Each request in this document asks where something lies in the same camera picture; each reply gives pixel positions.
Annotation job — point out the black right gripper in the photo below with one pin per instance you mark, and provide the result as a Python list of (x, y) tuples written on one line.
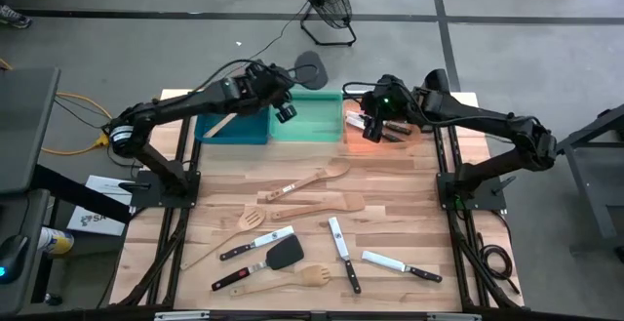
[(390, 99)]

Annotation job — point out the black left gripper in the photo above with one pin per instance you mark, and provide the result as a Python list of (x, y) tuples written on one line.
[(263, 87)]

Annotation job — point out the black turner round blade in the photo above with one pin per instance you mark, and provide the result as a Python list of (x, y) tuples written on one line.
[(312, 69)]

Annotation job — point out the wooden spoon with label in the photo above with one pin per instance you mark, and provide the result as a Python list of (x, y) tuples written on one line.
[(336, 168)]

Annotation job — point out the slotted wooden spatula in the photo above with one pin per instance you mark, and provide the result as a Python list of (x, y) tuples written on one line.
[(251, 219)]

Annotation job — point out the black turner rectangular blade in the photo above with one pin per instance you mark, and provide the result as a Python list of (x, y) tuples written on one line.
[(285, 252)]

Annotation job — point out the wooden spork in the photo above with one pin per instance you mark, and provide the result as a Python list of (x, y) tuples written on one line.
[(314, 276)]

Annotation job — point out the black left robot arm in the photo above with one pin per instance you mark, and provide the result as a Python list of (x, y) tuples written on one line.
[(185, 101)]

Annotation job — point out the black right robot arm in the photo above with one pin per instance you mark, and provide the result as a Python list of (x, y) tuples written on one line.
[(487, 121)]

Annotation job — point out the blue plastic bin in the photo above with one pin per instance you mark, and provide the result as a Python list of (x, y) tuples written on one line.
[(244, 131)]

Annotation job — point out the orange plastic bin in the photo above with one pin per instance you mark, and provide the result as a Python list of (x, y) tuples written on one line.
[(358, 143)]

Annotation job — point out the teal plastic bin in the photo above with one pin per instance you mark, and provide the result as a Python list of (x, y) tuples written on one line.
[(317, 121)]

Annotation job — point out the yellow black power plug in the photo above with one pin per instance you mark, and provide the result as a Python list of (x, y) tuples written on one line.
[(101, 140)]

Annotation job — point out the white paper booklet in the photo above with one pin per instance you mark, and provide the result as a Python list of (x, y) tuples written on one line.
[(97, 223)]

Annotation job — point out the black support beam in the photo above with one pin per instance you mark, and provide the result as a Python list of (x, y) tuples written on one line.
[(73, 191)]

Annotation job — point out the black metal stand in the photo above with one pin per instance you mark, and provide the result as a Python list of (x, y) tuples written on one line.
[(587, 196)]

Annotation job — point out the yellow white spray can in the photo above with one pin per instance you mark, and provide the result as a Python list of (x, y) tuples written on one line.
[(58, 242)]

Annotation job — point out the person's shoe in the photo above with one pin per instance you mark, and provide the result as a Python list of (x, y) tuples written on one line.
[(14, 17)]

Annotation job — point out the dark grey side table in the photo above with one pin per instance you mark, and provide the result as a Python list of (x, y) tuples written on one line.
[(24, 213)]

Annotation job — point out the black computer mouse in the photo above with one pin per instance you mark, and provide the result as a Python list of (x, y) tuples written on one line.
[(12, 257)]

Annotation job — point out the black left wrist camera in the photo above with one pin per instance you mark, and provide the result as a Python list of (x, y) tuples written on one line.
[(285, 113)]

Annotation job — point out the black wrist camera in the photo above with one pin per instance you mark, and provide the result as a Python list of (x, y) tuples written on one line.
[(285, 113), (373, 130)]

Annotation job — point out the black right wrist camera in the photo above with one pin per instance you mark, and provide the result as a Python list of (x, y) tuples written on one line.
[(373, 130)]

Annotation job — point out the black table frame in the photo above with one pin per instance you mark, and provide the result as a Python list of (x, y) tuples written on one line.
[(170, 243)]

